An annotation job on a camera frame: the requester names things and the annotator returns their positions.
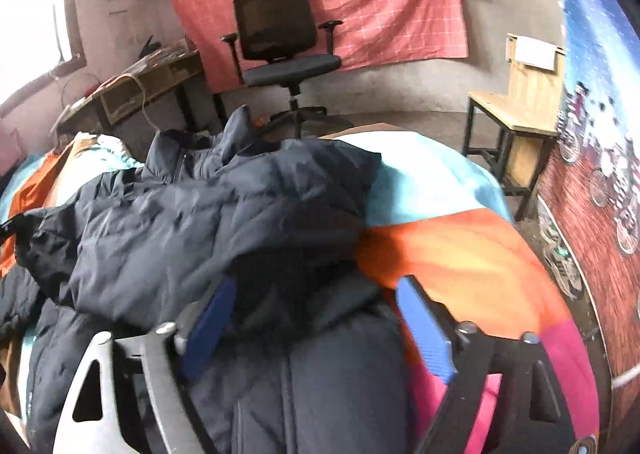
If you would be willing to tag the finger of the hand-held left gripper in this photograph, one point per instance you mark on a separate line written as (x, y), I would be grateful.
(12, 229)

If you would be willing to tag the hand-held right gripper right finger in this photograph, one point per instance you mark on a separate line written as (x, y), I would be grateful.
(425, 329)

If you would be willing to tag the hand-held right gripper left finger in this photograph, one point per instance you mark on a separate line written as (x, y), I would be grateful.
(210, 329)

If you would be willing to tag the dark navy puffer jacket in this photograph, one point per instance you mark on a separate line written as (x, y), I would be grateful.
(200, 214)

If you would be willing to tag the pink cloth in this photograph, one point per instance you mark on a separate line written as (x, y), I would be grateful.
(9, 151)

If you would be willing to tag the colourful patchwork blanket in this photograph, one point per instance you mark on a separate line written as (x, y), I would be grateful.
(450, 254)

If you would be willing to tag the white sneaker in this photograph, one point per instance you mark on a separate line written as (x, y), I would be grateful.
(562, 271)
(550, 229)

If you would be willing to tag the wooden desk with shelf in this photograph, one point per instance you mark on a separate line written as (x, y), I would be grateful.
(150, 78)

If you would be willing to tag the window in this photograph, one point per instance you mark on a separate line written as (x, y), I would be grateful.
(30, 23)

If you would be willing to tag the orange scrap on floor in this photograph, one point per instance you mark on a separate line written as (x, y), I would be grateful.
(259, 122)

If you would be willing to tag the black glove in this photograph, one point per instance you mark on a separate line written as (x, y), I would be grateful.
(149, 46)

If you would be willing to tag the pile of books and papers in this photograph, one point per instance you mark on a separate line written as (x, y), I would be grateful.
(165, 57)

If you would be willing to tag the wooden chair with black legs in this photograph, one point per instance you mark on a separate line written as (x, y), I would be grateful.
(520, 103)

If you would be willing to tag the black office chair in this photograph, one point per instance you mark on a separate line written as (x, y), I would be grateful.
(290, 66)

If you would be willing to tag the white paper sheet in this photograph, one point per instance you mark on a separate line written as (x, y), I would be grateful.
(536, 53)

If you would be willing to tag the wooden bed frame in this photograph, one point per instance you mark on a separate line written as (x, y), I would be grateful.
(360, 128)

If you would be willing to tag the printed wall poster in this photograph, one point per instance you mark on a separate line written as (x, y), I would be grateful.
(590, 58)

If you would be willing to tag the red checked wall cloth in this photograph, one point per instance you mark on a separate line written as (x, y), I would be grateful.
(390, 8)

